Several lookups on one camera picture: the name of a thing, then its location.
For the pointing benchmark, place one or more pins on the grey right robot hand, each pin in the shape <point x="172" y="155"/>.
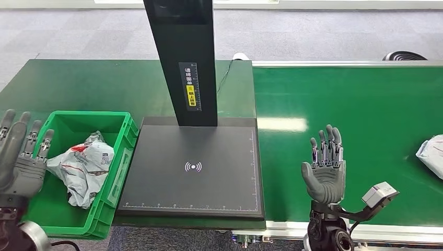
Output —
<point x="327" y="180"/>

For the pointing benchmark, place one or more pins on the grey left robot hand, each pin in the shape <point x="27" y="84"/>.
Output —
<point x="24" y="173"/>

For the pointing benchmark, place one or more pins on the white plastic mail package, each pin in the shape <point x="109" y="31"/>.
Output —
<point x="83" y="166"/>
<point x="432" y="156"/>

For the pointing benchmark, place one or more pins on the green conveyor belt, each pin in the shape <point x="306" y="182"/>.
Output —
<point x="380" y="111"/>

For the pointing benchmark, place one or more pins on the green plastic crate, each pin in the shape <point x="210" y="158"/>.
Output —
<point x="72" y="124"/>

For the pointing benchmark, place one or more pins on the black scanner platform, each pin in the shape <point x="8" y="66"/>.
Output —
<point x="214" y="187"/>

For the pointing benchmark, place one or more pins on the white round object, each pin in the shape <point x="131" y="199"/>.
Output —
<point x="240" y="56"/>

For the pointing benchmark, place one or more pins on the black scanner column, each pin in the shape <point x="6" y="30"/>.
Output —
<point x="180" y="41"/>

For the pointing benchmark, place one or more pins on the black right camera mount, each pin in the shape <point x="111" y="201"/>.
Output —
<point x="356" y="214"/>

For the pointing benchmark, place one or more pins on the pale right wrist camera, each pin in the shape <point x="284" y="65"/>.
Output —
<point x="379" y="194"/>

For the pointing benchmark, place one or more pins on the metal bracket under conveyor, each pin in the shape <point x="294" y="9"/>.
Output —
<point x="251" y="239"/>

